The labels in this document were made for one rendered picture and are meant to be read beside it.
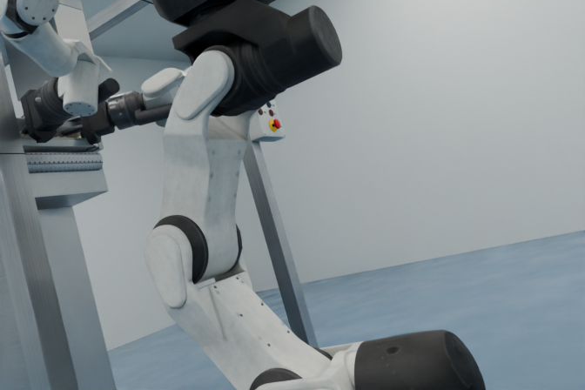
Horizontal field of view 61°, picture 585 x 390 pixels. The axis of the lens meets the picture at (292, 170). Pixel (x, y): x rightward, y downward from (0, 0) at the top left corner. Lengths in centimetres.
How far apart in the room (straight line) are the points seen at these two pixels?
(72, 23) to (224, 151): 70
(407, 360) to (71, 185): 91
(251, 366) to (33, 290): 45
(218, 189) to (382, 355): 43
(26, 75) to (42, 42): 59
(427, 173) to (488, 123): 66
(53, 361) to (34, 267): 19
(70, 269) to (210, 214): 55
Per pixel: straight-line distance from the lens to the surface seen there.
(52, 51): 102
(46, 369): 113
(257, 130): 186
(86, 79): 111
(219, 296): 99
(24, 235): 114
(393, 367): 85
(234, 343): 99
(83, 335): 143
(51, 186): 133
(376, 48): 461
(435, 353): 84
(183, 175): 100
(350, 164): 477
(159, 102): 132
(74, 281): 143
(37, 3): 92
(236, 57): 92
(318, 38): 86
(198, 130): 93
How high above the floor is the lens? 58
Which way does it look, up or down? 6 degrees up
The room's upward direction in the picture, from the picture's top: 16 degrees counter-clockwise
